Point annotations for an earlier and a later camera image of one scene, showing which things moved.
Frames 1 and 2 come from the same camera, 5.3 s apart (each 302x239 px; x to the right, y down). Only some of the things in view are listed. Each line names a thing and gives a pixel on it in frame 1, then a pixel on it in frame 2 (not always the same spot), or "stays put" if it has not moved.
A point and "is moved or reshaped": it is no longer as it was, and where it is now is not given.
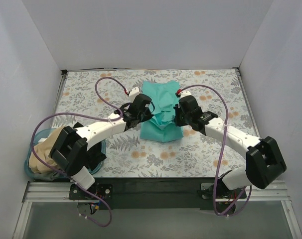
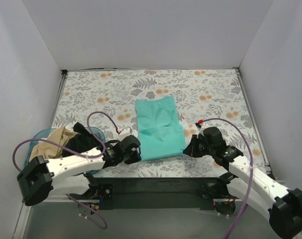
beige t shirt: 43,152 stays put
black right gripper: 178,119 to 193,148
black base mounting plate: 155,193 stays put
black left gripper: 146,117 to 135,154
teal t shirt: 161,127 is moved or reshaped
